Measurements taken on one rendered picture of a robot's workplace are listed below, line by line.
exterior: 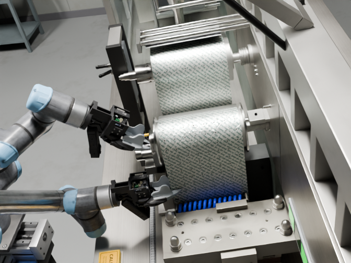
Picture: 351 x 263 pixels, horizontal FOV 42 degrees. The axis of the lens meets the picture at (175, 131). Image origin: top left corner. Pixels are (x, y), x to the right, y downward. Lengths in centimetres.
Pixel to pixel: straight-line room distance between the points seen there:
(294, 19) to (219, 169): 58
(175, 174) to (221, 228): 21
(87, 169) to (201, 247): 200
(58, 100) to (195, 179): 47
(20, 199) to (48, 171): 191
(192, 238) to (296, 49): 69
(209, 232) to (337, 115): 73
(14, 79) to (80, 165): 157
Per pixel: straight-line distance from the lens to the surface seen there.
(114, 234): 162
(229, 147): 132
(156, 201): 140
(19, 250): 194
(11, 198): 147
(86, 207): 143
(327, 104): 78
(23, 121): 131
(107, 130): 127
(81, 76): 426
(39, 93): 124
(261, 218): 140
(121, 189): 139
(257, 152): 149
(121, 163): 185
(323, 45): 93
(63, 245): 288
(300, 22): 97
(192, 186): 141
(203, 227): 140
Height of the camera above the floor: 213
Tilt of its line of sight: 40 degrees down
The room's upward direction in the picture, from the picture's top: 13 degrees counter-clockwise
